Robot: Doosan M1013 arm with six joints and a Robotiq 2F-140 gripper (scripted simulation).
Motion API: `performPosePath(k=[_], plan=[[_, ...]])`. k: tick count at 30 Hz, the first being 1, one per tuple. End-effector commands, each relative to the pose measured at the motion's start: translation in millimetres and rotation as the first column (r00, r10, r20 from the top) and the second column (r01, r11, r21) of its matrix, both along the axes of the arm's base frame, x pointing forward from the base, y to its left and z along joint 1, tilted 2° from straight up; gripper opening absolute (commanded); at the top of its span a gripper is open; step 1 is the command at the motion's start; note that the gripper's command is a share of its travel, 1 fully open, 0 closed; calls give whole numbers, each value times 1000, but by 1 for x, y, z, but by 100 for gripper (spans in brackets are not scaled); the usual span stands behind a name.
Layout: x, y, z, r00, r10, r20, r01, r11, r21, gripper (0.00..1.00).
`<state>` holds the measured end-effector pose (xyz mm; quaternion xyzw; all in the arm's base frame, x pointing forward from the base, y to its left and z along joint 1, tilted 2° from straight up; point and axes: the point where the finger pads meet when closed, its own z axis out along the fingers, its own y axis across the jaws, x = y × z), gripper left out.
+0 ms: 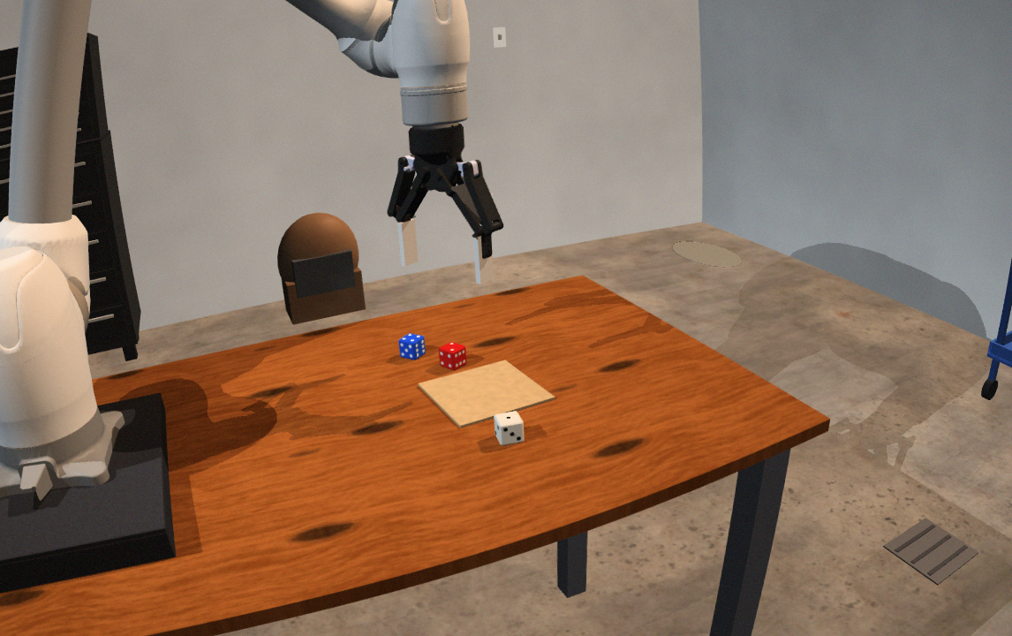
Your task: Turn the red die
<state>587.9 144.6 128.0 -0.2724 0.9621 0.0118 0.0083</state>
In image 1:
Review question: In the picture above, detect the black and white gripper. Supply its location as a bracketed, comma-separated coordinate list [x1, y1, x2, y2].
[387, 124, 503, 284]

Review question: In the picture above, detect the red die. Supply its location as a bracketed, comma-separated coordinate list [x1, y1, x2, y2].
[439, 342, 466, 370]

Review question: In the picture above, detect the blue die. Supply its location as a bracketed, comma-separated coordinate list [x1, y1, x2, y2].
[398, 333, 426, 360]

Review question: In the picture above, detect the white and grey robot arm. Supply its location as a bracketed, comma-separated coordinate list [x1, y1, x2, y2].
[0, 0, 470, 505]

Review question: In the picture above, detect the beige square mat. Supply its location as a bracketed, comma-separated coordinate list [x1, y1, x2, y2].
[419, 360, 555, 428]

